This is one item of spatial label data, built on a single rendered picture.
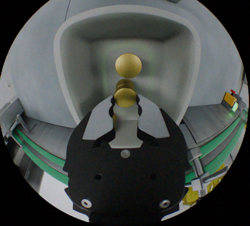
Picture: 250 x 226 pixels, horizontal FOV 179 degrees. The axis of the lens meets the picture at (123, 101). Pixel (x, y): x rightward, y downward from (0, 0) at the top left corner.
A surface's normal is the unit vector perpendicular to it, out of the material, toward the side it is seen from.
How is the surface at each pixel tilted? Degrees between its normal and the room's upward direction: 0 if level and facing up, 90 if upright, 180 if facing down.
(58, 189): 90
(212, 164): 90
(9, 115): 90
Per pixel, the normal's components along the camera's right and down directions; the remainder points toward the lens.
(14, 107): 1.00, -0.02
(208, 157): -0.03, -0.85
